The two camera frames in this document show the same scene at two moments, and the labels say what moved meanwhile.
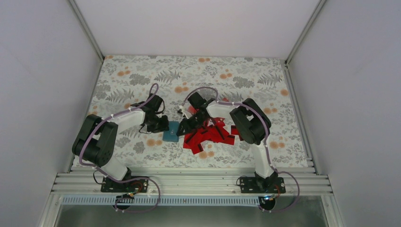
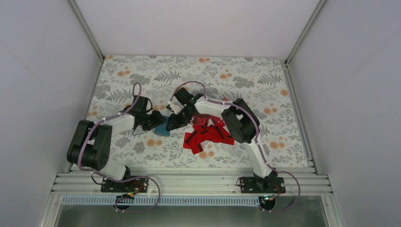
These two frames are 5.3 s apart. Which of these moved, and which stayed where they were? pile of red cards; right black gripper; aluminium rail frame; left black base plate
Moved: right black gripper
Stayed: left black base plate; aluminium rail frame; pile of red cards
